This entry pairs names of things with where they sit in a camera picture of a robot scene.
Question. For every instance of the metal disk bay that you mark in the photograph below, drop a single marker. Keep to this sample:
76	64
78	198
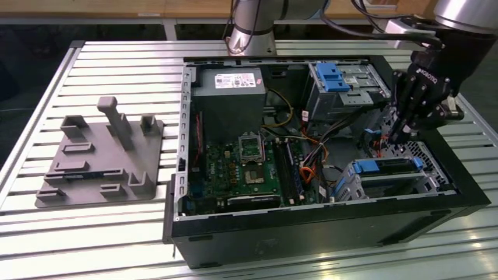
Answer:
355	192

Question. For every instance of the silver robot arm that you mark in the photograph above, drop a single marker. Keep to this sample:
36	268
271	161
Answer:
252	17

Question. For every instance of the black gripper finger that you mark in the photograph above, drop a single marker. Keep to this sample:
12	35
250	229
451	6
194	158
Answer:
402	96
431	119

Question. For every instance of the blue plastic drive latch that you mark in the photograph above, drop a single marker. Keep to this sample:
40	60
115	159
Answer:
330	77

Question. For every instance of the green RAM stick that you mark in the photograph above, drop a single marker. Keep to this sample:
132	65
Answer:
87	175

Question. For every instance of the hard disk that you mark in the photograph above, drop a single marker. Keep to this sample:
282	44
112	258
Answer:
367	166

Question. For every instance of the green motherboard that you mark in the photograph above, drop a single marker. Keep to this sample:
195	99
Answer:
218	163

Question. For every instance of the black graphics card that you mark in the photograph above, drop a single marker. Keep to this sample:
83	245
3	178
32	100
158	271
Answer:
252	200

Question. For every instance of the wooden workbench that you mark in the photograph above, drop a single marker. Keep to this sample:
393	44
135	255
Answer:
98	14

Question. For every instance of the black RAM slot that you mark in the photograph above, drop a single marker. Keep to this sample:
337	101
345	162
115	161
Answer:
278	169
290	163

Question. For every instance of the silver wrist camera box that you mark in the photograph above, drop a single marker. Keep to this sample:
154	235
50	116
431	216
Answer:
397	29

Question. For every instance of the grey power supply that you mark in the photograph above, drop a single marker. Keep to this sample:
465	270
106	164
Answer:
230	111

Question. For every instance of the grey parts rack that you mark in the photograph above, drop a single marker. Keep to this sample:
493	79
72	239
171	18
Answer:
100	151

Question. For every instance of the black PC case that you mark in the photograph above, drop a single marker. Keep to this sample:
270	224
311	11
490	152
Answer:
311	233

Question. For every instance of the square chipset chip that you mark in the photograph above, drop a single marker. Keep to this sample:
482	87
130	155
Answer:
254	176

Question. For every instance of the metal optical drive cage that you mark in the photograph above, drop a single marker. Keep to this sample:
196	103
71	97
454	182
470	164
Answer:
326	105

